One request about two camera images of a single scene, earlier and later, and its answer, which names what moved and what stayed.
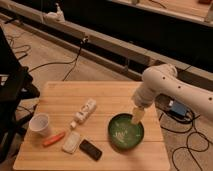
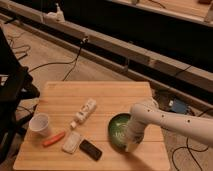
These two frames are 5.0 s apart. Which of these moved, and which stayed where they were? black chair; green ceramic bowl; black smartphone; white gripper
Moved: white gripper
Stayed: black smartphone; green ceramic bowl; black chair
